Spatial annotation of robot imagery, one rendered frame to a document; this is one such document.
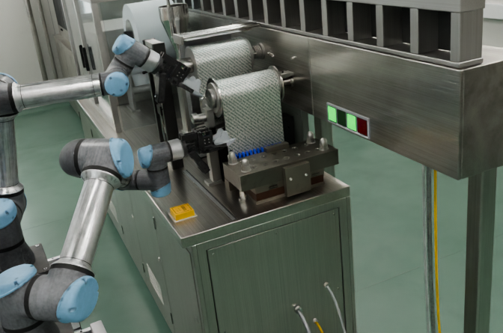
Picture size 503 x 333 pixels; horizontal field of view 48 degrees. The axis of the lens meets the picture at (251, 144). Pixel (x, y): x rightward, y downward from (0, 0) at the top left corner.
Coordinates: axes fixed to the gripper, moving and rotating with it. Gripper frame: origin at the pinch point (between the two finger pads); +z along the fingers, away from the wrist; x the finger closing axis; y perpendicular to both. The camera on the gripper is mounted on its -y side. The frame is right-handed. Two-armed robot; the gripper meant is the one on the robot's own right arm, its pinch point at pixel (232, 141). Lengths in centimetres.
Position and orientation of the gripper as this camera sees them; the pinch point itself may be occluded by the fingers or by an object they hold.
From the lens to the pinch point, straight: 214.4
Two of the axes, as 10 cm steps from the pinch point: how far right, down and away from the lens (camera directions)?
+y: -1.0, -9.3, -3.4
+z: 9.0, -2.3, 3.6
